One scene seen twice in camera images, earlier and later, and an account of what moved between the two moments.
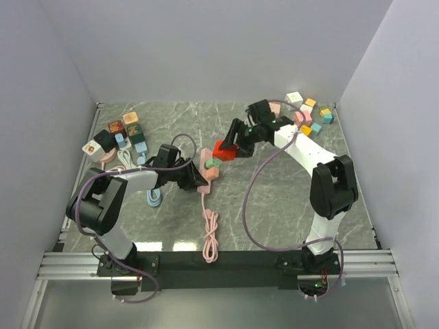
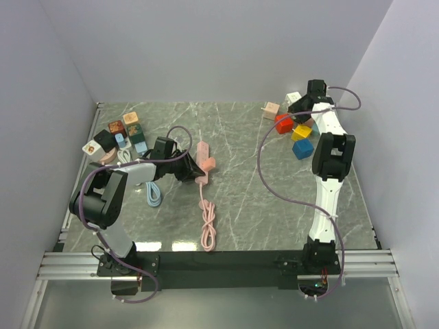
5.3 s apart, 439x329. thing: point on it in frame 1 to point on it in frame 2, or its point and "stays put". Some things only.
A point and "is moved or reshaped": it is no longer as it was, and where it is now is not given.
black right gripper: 245,150 to 295,106
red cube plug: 224,153 is moved or reshaped
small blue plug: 120,140 stays put
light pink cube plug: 275,107 stays put
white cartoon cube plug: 95,150 stays put
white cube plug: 295,99 stays put
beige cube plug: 130,118 stays put
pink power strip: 206,155 is moved or reshaped
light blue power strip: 141,147 stays put
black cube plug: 106,140 stays put
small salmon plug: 211,173 to 208,164
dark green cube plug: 135,133 stays put
